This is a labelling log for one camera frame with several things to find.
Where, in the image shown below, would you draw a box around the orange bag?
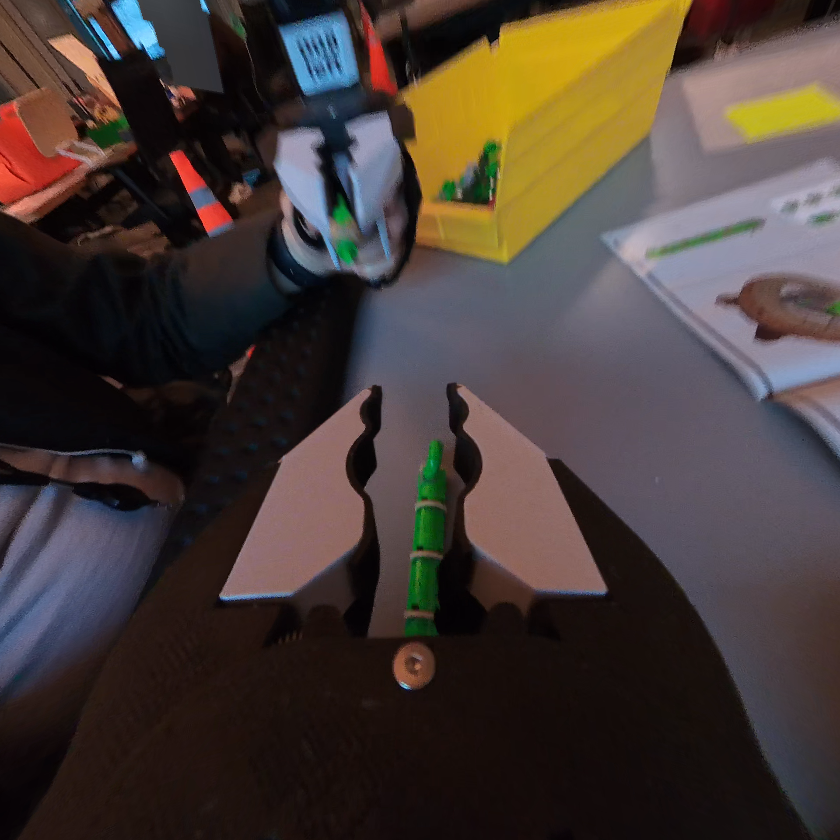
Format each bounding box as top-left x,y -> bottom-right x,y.
0,98 -> 83,206

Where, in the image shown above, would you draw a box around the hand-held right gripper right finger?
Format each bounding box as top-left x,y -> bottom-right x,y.
446,384 -> 609,632

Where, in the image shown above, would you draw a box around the person's left forearm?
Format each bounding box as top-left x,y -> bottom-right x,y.
0,210 -> 296,395

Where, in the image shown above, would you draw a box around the clear sheet with yellow sticker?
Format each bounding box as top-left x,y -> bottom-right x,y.
679,39 -> 840,155

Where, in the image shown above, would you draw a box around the grey desk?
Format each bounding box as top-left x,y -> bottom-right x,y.
341,26 -> 840,840

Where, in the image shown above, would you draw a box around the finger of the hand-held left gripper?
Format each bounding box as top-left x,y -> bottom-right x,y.
344,110 -> 404,263
272,126 -> 345,270

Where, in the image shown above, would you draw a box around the orange traffic cone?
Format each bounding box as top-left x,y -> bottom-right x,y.
357,0 -> 400,98
169,150 -> 235,238

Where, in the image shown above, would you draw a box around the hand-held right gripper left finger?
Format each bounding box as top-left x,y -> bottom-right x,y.
218,386 -> 384,634

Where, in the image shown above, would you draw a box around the person's legs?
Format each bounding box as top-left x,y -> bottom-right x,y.
0,446 -> 188,703

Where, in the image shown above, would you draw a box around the black badge reel lanyard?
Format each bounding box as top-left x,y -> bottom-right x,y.
0,453 -> 186,513

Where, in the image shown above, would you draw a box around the open instruction booklet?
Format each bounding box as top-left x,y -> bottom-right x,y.
602,161 -> 840,460

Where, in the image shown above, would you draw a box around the yellow plastic bin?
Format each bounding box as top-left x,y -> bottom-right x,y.
400,0 -> 693,263

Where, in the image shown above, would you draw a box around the green brick bamboo stalk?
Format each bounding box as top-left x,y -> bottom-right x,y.
403,440 -> 450,637

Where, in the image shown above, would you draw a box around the green axle rod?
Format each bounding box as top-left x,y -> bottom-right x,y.
328,193 -> 362,266

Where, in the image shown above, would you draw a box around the black studded mat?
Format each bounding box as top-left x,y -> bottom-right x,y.
147,276 -> 368,592

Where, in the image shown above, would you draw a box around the pile of green toy bricks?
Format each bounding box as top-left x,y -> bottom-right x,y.
440,141 -> 503,204

